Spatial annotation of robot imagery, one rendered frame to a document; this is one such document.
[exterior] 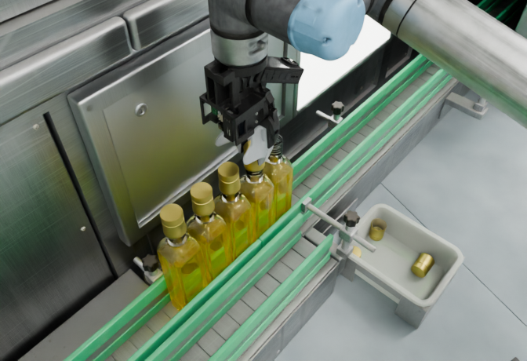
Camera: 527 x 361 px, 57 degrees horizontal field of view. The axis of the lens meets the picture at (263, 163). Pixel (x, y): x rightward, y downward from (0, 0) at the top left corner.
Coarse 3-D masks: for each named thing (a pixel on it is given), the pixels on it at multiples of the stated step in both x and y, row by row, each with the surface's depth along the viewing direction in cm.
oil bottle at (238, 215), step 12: (240, 192) 84; (216, 204) 83; (228, 204) 82; (240, 204) 82; (228, 216) 82; (240, 216) 83; (252, 216) 87; (228, 228) 84; (240, 228) 85; (252, 228) 89; (240, 240) 88; (252, 240) 92; (240, 252) 90
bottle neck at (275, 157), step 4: (280, 136) 86; (276, 140) 87; (280, 140) 85; (276, 144) 84; (280, 144) 85; (276, 148) 85; (280, 148) 86; (272, 152) 86; (276, 152) 86; (280, 152) 87; (272, 156) 87; (276, 156) 87; (280, 156) 87; (268, 160) 88; (272, 160) 87; (276, 160) 87; (280, 160) 88
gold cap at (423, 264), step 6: (420, 258) 108; (426, 258) 108; (432, 258) 108; (414, 264) 108; (420, 264) 107; (426, 264) 107; (432, 264) 108; (414, 270) 108; (420, 270) 107; (426, 270) 107; (420, 276) 108
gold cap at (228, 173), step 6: (228, 162) 79; (222, 168) 78; (228, 168) 78; (234, 168) 78; (222, 174) 77; (228, 174) 77; (234, 174) 77; (222, 180) 78; (228, 180) 77; (234, 180) 78; (222, 186) 79; (228, 186) 78; (234, 186) 79; (240, 186) 81; (222, 192) 80; (228, 192) 79; (234, 192) 80
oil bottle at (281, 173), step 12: (264, 168) 88; (276, 168) 88; (288, 168) 89; (276, 180) 88; (288, 180) 92; (276, 192) 90; (288, 192) 94; (276, 204) 93; (288, 204) 97; (276, 216) 96
